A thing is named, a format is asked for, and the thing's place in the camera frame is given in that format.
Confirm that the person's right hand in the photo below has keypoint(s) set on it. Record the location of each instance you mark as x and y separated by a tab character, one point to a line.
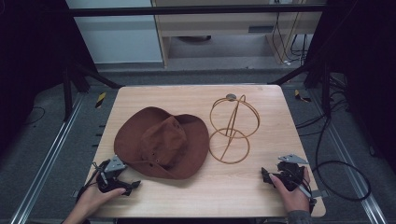
292	199

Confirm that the black frame post with brace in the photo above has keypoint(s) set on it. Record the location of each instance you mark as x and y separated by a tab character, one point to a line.
67	93
325	90

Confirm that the white cabinet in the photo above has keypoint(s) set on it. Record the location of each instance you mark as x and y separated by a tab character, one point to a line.
115	34

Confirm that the brown brimmed hat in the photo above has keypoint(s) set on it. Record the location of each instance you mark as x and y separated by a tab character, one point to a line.
162	141

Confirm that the aluminium floor rail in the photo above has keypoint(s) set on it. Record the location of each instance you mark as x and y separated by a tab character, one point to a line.
46	158
348	155

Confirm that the light wooden desk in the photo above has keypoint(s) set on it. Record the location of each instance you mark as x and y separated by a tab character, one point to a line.
218	23

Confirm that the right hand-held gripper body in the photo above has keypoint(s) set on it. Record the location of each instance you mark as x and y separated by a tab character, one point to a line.
291	174

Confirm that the grey metal table bracket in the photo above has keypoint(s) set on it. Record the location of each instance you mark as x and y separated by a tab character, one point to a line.
320	193

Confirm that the person's left hand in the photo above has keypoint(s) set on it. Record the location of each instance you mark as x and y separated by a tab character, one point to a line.
93	199

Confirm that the black yellow striped tape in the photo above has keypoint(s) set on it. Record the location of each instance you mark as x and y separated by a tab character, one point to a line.
300	96
100	100

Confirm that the black horizontal frame bar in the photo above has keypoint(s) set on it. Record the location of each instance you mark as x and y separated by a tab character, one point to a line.
193	10

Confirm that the black curtain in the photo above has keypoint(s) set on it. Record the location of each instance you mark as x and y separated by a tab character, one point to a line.
31	62
367	62

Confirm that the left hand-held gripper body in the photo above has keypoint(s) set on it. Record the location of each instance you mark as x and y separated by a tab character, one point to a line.
114	168

